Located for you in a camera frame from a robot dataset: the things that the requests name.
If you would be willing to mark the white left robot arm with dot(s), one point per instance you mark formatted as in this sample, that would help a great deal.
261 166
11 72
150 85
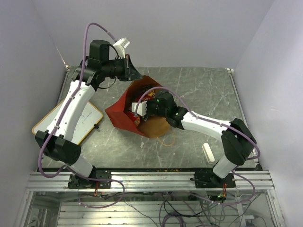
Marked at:
105 60

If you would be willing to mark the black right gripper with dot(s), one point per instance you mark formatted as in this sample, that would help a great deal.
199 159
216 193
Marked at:
148 103

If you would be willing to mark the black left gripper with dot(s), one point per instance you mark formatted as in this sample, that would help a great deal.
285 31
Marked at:
130 73

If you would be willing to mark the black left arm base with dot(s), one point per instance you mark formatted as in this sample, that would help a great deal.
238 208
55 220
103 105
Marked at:
99 179

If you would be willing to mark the small whiteboard yellow frame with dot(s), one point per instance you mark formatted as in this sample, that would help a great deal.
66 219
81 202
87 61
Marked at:
77 128

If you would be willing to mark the red brown paper bag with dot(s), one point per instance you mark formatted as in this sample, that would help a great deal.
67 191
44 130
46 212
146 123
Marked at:
122 117

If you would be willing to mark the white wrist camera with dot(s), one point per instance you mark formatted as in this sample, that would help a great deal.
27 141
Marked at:
121 46
139 109

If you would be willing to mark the red cookie snack bag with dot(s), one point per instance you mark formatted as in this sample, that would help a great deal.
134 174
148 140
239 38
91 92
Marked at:
136 119

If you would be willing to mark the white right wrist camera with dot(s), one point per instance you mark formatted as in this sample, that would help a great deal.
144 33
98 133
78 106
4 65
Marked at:
139 109

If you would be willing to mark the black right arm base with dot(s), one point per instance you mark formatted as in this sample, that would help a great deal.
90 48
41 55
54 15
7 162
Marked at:
205 178

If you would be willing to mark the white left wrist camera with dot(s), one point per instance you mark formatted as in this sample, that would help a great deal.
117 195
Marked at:
121 46

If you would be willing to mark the aluminium frame rail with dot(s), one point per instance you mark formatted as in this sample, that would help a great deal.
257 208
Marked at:
152 182

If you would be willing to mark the white eraser block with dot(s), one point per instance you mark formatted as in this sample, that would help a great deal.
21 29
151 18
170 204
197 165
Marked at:
208 153

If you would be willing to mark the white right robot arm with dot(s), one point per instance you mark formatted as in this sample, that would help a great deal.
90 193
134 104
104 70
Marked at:
237 140

